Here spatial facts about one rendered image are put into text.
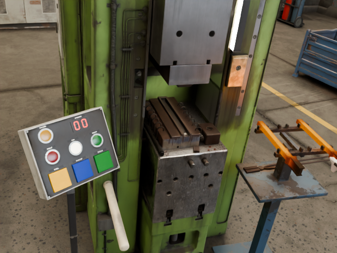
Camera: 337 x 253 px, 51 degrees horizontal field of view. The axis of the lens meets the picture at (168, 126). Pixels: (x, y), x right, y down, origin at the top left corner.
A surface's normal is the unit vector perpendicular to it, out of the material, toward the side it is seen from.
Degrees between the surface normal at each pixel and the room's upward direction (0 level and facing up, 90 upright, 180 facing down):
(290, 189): 0
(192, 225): 90
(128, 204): 90
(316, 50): 89
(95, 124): 60
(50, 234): 0
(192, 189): 90
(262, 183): 0
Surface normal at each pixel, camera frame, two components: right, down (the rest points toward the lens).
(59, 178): 0.63, -0.05
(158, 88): 0.31, 0.51
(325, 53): -0.84, 0.19
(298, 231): 0.09, -0.85
